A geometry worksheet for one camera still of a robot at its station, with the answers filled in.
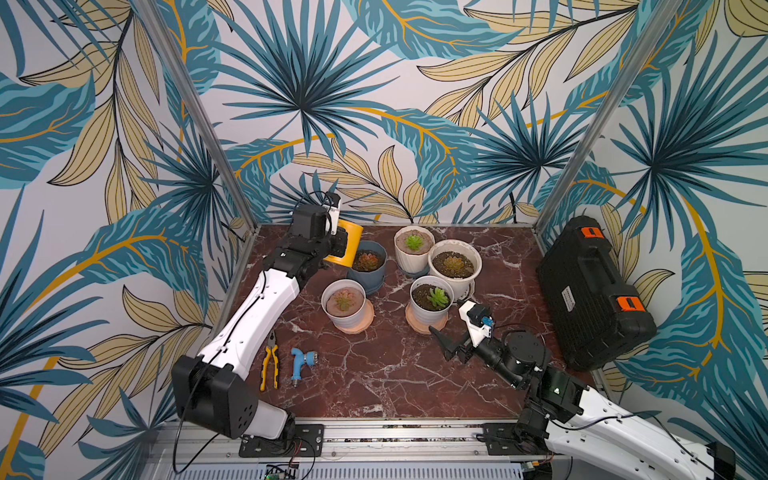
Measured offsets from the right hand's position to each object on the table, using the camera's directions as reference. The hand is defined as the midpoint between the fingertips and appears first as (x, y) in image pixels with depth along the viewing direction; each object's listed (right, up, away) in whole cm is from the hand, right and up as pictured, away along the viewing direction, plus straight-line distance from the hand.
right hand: (449, 313), depth 68 cm
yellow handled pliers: (-47, -15, +18) cm, 53 cm away
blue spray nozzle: (-38, -16, +17) cm, 45 cm away
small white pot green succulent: (-1, 0, +20) cm, 20 cm away
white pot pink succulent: (-26, 0, +18) cm, 32 cm away
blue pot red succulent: (-19, +8, +25) cm, 33 cm away
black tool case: (+38, -2, +7) cm, 38 cm away
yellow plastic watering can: (-23, +18, +15) cm, 33 cm away
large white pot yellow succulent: (+8, +11, +27) cm, 31 cm away
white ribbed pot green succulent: (-6, +16, +32) cm, 36 cm away
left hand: (-27, +14, +10) cm, 32 cm away
